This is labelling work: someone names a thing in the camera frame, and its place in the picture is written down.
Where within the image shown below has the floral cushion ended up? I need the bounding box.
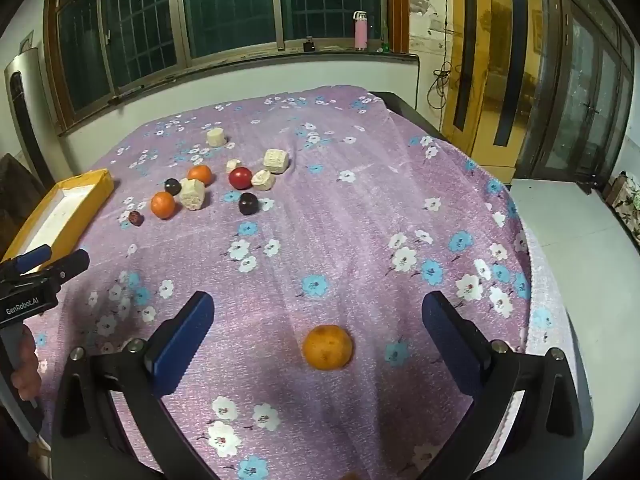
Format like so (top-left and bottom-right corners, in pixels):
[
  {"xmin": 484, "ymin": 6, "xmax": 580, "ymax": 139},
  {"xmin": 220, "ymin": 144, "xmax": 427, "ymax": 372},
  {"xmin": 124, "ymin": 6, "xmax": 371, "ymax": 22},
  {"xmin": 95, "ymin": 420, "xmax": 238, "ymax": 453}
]
[{"xmin": 602, "ymin": 172, "xmax": 640, "ymax": 246}]

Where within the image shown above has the orange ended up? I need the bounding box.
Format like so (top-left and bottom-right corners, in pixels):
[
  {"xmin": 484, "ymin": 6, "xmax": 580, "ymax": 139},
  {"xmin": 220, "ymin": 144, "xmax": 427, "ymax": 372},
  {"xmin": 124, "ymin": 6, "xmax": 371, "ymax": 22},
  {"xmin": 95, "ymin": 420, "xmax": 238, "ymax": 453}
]
[
  {"xmin": 187, "ymin": 164, "xmax": 214, "ymax": 187},
  {"xmin": 150, "ymin": 191, "xmax": 178, "ymax": 220},
  {"xmin": 302, "ymin": 325, "xmax": 354, "ymax": 372}
]

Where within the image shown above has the large beige pastry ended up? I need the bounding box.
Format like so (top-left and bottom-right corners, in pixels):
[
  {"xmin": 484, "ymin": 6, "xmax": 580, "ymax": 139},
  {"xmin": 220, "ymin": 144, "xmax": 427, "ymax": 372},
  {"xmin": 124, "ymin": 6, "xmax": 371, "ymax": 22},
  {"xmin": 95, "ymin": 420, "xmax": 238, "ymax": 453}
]
[{"xmin": 179, "ymin": 178, "xmax": 207, "ymax": 211}]

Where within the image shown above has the yellow cardboard box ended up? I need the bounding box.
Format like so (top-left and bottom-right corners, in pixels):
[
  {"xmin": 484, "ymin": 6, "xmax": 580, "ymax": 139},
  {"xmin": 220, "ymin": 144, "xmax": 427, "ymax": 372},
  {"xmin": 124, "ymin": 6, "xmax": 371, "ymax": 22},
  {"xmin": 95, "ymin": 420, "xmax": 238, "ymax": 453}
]
[{"xmin": 0, "ymin": 169, "xmax": 115, "ymax": 275}]

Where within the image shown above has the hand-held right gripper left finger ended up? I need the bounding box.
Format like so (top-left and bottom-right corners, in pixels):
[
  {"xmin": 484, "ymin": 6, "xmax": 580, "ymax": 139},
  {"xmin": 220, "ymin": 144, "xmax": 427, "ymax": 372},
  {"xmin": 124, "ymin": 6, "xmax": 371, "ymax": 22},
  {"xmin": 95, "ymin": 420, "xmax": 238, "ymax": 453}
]
[{"xmin": 52, "ymin": 291, "xmax": 221, "ymax": 480}]

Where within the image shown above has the golden door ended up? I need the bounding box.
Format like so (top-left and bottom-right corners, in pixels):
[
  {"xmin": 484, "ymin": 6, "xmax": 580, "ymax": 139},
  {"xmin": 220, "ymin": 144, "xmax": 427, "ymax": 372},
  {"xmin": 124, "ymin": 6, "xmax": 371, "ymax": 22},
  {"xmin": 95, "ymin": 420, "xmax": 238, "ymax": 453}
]
[{"xmin": 442, "ymin": 0, "xmax": 546, "ymax": 168}]

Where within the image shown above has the dark wooden chair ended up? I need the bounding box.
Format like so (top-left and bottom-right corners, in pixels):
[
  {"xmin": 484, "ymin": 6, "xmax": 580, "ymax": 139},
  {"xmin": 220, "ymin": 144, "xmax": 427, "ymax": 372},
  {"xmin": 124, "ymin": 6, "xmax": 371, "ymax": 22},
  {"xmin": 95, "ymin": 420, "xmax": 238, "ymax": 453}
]
[{"xmin": 0, "ymin": 152, "xmax": 46, "ymax": 221}]

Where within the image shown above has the purple floral blanket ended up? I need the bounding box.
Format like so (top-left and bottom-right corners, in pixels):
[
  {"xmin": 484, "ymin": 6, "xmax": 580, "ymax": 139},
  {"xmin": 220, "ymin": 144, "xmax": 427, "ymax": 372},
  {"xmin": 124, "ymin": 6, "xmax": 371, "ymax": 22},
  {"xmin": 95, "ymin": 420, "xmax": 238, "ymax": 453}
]
[{"xmin": 30, "ymin": 84, "xmax": 591, "ymax": 480}]

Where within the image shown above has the pink water bottle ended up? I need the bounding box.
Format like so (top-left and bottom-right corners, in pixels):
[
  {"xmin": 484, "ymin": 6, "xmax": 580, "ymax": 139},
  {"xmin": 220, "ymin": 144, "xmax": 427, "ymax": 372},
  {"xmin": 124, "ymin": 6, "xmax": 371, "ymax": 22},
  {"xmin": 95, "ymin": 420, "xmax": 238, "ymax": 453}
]
[{"xmin": 353, "ymin": 10, "xmax": 370, "ymax": 52}]

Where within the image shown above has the person's left hand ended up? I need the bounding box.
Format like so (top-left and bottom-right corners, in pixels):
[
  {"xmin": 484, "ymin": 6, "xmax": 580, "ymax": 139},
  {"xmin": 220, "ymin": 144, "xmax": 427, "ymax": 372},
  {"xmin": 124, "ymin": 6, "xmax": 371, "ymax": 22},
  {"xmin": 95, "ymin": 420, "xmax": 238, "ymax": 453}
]
[{"xmin": 10, "ymin": 327, "xmax": 44, "ymax": 402}]

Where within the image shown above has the hanging black cable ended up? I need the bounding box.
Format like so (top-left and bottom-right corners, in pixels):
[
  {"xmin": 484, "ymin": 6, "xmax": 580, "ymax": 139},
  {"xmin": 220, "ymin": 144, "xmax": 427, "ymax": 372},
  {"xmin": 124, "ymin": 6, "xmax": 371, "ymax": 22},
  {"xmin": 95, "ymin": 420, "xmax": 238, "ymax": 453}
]
[{"xmin": 427, "ymin": 0, "xmax": 463, "ymax": 111}]

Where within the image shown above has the standing air conditioner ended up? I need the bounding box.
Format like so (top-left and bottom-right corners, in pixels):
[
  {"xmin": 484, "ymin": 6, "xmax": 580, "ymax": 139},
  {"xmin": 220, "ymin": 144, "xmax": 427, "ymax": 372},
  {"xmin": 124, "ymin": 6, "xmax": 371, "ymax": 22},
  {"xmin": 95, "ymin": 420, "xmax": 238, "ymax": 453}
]
[{"xmin": 4, "ymin": 47, "xmax": 56, "ymax": 191}]

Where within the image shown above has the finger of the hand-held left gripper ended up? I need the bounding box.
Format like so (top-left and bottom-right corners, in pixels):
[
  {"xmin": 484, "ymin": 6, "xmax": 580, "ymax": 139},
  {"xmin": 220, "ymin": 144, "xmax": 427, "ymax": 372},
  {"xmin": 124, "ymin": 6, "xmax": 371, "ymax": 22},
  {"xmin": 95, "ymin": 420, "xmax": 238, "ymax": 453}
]
[
  {"xmin": 42, "ymin": 249, "xmax": 91, "ymax": 286},
  {"xmin": 0, "ymin": 244, "xmax": 54, "ymax": 279}
]

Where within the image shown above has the beige embossed pastry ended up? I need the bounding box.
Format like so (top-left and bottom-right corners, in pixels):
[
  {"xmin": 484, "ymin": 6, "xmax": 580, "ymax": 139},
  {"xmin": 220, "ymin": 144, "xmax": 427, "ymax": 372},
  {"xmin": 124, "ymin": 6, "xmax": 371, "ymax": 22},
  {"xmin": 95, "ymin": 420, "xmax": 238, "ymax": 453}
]
[{"xmin": 263, "ymin": 148, "xmax": 290, "ymax": 174}]

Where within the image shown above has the glass double door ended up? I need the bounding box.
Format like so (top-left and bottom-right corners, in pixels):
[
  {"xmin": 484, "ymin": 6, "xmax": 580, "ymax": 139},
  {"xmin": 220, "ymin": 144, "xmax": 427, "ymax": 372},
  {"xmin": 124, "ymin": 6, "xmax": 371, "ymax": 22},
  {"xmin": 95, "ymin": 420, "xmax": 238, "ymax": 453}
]
[{"xmin": 515, "ymin": 0, "xmax": 636, "ymax": 196}]

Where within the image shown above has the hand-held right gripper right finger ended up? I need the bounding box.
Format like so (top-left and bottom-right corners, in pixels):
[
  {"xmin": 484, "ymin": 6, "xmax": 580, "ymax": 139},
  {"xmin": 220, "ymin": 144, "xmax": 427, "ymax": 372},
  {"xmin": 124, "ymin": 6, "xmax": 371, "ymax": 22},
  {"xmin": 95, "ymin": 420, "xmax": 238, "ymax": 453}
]
[{"xmin": 421, "ymin": 290, "xmax": 586, "ymax": 480}]

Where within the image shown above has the wooden framed window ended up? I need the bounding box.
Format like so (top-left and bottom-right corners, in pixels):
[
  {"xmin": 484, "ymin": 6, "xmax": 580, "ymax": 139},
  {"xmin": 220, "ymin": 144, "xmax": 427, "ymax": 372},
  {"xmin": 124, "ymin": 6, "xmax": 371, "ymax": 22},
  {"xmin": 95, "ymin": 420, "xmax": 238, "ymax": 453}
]
[{"xmin": 44, "ymin": 0, "xmax": 411, "ymax": 136}]

